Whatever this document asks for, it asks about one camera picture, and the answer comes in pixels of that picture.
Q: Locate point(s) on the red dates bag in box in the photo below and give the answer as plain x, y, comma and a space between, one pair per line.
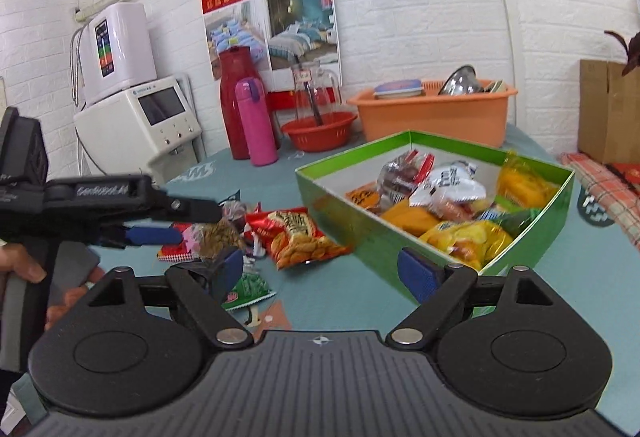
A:
400, 177

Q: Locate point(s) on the glass jar with spoon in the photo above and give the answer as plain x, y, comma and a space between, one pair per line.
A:
316, 90

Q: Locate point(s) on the green snack packet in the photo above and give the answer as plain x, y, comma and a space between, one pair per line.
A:
251, 289

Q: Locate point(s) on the plaid red cloth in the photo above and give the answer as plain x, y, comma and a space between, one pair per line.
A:
609, 189

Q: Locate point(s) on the dark red plant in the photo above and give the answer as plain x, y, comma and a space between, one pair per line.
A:
631, 48

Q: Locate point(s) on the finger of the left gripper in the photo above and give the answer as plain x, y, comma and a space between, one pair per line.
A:
123, 236
186, 210

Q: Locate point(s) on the pink thermos bottle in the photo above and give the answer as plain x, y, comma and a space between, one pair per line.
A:
251, 98

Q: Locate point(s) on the brown cardboard box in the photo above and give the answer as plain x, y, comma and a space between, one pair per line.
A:
608, 130

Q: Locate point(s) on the white water purifier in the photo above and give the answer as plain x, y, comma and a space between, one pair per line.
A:
115, 52

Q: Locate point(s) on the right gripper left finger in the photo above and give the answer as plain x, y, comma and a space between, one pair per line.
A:
201, 289

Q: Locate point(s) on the dark red thermos jug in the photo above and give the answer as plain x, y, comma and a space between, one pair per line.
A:
236, 64

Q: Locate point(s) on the person's left hand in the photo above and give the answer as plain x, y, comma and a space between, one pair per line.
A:
15, 259

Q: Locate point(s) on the white screen appliance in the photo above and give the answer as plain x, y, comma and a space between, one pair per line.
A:
148, 129

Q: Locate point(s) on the pink clear nut bag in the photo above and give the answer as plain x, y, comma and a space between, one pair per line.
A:
200, 241

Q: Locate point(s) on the orange plastic basin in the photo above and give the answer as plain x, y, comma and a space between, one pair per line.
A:
478, 118

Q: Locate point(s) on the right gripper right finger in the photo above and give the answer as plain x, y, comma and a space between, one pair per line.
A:
441, 292

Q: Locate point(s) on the blue lidded container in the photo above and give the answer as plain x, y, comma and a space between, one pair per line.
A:
399, 89

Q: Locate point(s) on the yellow chip bag in box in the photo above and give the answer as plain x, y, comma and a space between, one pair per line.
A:
475, 243

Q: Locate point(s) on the red peanut snack bag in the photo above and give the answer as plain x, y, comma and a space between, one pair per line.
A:
292, 238

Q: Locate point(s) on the steel bowl in basin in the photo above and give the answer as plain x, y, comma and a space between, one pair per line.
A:
462, 82

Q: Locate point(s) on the red plastic colander bowl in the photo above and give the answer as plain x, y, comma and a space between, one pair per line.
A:
334, 133

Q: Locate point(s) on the orange yellow bag in box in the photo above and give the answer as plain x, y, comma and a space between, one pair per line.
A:
519, 184

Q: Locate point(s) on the bedding poster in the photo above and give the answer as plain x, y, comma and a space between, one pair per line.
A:
279, 34

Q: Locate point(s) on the white snack packet in box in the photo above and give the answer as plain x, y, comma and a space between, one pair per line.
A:
454, 182

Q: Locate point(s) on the clear dark candy bag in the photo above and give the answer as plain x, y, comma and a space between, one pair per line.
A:
235, 212

